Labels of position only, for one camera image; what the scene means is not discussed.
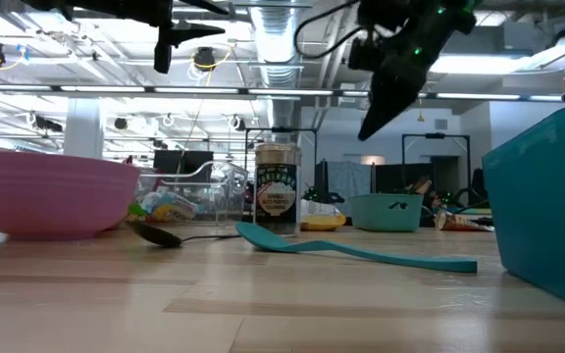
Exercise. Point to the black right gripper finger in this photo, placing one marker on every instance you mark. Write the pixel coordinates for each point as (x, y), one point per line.
(404, 100)
(379, 108)

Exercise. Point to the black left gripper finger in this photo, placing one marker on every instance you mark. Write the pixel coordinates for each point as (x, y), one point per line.
(184, 34)
(206, 6)

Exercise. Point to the white blue ramen packet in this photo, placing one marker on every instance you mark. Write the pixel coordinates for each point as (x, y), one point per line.
(179, 206)

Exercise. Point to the short dark metal spoon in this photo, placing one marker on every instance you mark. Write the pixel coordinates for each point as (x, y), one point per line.
(152, 234)

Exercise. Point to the grey blue partition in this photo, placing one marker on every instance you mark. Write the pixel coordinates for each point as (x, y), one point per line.
(348, 179)

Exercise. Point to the long ceiling light strip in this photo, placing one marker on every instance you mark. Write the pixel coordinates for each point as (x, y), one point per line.
(101, 88)

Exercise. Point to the mint green plastic basket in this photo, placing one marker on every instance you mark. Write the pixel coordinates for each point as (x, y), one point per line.
(385, 216)

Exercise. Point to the black background monitor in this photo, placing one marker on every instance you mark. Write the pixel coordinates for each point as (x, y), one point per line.
(179, 164)

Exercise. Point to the white building column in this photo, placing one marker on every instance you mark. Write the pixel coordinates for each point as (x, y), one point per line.
(84, 127)

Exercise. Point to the brown snack packet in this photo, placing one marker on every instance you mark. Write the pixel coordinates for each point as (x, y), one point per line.
(459, 223)

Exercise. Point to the beige-lid seasoning jar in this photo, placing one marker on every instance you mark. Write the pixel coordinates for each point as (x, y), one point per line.
(277, 196)

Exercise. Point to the clear plastic container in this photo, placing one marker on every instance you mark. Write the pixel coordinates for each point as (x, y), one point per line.
(228, 176)

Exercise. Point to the teal plastic spoon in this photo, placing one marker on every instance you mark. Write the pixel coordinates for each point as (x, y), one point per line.
(263, 240)

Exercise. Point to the dark teal plastic tray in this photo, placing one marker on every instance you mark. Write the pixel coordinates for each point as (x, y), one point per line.
(547, 206)

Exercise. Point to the pink plastic bowl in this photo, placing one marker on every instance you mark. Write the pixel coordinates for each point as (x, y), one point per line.
(57, 196)

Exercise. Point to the small black ceiling camera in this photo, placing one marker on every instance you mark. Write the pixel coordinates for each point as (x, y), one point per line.
(47, 123)
(120, 123)

